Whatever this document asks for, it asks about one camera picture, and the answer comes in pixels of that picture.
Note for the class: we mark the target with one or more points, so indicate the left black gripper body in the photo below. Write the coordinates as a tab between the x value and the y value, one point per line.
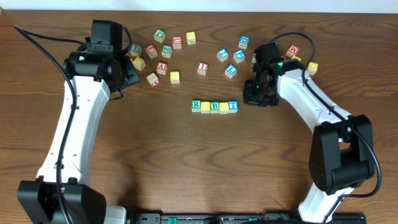
130	71

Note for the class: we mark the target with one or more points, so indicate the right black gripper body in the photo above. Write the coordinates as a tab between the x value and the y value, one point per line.
257	92

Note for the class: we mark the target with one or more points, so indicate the blue T block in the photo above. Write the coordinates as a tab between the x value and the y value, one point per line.
233	106

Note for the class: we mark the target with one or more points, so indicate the yellow O block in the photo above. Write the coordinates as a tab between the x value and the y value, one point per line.
205	107
224	108

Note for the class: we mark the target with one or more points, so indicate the green B block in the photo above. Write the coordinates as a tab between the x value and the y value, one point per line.
214	107

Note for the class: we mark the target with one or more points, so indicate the green R block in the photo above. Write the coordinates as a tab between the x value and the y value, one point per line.
196	106

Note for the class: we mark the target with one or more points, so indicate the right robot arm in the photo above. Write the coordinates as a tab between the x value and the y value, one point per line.
341	156

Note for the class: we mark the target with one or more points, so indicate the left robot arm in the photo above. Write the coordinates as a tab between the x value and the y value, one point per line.
61	192

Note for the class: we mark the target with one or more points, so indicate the yellow C block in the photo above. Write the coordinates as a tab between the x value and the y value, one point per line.
139	63

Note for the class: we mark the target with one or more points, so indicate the green 7 block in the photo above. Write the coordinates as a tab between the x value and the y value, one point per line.
136	50

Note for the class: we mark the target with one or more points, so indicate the blue 5 block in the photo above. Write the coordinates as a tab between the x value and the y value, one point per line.
253	59

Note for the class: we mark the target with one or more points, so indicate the plain wood red block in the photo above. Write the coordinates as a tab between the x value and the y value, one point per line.
153	79

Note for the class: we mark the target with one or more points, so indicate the blue L block centre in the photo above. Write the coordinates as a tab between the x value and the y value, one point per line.
230	71

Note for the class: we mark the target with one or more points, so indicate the red E block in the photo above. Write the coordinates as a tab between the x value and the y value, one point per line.
151	51

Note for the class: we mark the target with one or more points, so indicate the red A block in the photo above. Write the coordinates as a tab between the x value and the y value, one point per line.
161	68

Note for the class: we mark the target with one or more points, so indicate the blue P block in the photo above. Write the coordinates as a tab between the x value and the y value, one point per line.
239	56

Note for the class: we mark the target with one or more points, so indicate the yellow X block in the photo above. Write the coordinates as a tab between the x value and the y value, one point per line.
296	58

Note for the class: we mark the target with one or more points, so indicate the red M block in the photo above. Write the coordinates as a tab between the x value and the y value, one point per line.
291	51

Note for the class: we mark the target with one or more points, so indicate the green Z block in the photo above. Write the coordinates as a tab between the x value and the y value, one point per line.
166	51

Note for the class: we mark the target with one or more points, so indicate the blue D block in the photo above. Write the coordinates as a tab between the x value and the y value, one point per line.
243	42

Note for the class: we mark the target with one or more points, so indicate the green J block top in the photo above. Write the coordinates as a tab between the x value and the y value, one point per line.
159	35

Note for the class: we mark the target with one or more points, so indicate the yellow block centre left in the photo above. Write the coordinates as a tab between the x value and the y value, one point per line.
175	77

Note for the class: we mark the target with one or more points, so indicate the blue 2 block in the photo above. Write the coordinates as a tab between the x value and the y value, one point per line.
222	54

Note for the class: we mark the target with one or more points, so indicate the yellow G block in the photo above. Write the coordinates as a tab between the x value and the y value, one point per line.
312	68

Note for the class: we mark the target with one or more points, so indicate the red I block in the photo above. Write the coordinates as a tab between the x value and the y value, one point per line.
202	68

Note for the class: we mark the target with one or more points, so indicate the red U block left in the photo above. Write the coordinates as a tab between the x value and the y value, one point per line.
177	42

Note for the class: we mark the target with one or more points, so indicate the yellow block top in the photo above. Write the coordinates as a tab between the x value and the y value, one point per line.
191	38

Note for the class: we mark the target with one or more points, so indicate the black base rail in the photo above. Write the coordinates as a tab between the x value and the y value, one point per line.
156	218

